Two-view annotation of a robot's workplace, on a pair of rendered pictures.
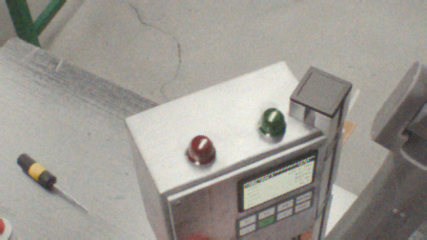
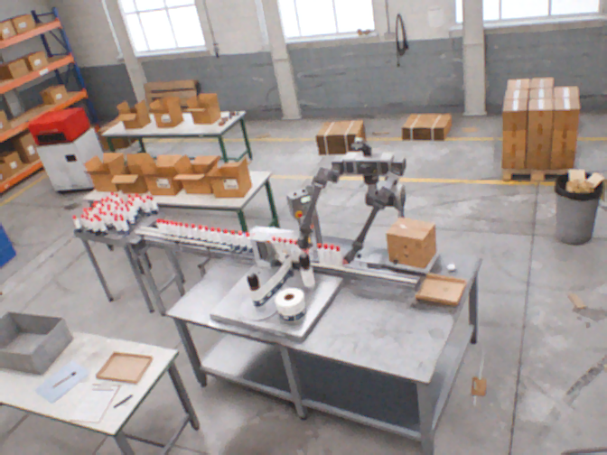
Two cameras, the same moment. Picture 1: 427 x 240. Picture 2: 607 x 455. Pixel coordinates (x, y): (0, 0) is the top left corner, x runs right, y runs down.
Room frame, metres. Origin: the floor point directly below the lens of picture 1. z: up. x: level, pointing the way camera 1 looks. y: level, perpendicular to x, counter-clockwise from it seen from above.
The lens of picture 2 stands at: (-3.35, -0.04, 3.39)
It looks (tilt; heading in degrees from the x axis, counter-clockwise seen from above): 31 degrees down; 1
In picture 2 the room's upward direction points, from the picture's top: 12 degrees counter-clockwise
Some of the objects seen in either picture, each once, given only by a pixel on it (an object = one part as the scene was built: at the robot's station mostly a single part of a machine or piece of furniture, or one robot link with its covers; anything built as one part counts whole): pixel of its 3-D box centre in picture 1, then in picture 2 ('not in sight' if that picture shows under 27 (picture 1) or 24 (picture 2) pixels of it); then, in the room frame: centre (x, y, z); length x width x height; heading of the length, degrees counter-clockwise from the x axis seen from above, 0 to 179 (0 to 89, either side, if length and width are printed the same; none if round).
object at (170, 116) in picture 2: not in sight; (165, 113); (4.83, 1.74, 0.97); 0.42 x 0.39 x 0.37; 150
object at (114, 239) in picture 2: not in sight; (133, 256); (1.68, 1.85, 0.46); 0.73 x 0.62 x 0.93; 56
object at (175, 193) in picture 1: (230, 180); (300, 203); (0.41, -0.01, 1.38); 0.17 x 0.10 x 0.19; 111
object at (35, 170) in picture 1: (54, 185); not in sight; (0.75, 0.32, 0.84); 0.20 x 0.03 x 0.03; 48
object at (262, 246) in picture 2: not in sight; (264, 249); (0.44, 0.35, 1.01); 0.14 x 0.13 x 0.26; 56
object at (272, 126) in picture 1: (272, 121); not in sight; (0.40, -0.05, 1.49); 0.03 x 0.03 x 0.02
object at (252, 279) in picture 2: not in sight; (256, 291); (-0.13, 0.42, 1.04); 0.09 x 0.09 x 0.29
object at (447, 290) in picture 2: not in sight; (441, 288); (-0.28, -0.88, 0.85); 0.30 x 0.26 x 0.04; 56
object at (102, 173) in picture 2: not in sight; (107, 173); (2.89, 2.22, 0.97); 0.45 x 0.40 x 0.37; 155
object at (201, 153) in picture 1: (200, 149); not in sight; (0.37, 0.01, 1.49); 0.03 x 0.03 x 0.02
